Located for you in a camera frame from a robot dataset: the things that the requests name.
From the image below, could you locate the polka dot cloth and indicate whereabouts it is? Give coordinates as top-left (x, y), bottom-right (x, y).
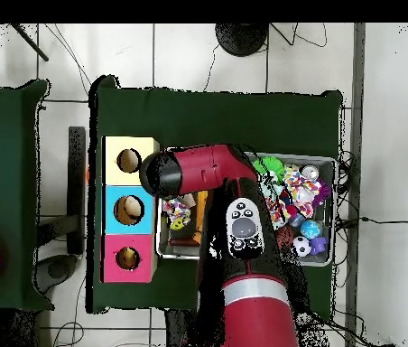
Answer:
top-left (162, 198), bottom-right (193, 231)

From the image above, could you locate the heart print cloth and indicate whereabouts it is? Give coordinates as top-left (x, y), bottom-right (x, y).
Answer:
top-left (283, 167), bottom-right (333, 218)

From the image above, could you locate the wooden box with three holes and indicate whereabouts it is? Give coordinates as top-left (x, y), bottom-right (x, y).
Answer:
top-left (101, 135), bottom-right (162, 285)

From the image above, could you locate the orange toy block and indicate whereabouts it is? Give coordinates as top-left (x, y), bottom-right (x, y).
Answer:
top-left (191, 191), bottom-right (211, 246)

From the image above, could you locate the green fuzzy monster toy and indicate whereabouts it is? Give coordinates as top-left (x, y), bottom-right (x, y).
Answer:
top-left (253, 155), bottom-right (286, 181)

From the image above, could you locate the white colourful print cloth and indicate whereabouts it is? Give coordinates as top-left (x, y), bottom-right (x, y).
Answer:
top-left (264, 193), bottom-right (291, 231)

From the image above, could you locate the small soccer ball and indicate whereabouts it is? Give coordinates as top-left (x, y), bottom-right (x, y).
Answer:
top-left (291, 236), bottom-right (313, 258)

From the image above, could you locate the blue globe ball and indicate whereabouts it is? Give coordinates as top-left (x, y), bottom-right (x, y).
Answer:
top-left (301, 220), bottom-right (323, 240)

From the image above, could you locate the black panel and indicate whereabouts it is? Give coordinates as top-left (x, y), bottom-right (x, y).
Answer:
top-left (66, 126), bottom-right (88, 256)

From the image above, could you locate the black round base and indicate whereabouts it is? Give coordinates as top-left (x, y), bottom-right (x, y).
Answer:
top-left (215, 23), bottom-right (270, 57)

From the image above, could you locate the dark green side tablecloth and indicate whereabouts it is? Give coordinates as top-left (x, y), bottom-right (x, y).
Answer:
top-left (0, 79), bottom-right (52, 312)

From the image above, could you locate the black rod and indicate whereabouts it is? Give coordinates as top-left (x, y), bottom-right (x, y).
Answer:
top-left (10, 23), bottom-right (50, 62)

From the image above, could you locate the clear wire mesh bin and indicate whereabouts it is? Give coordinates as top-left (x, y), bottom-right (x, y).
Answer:
top-left (156, 147), bottom-right (338, 268)

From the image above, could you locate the long black floor cable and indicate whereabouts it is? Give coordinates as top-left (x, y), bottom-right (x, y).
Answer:
top-left (358, 214), bottom-right (408, 225)

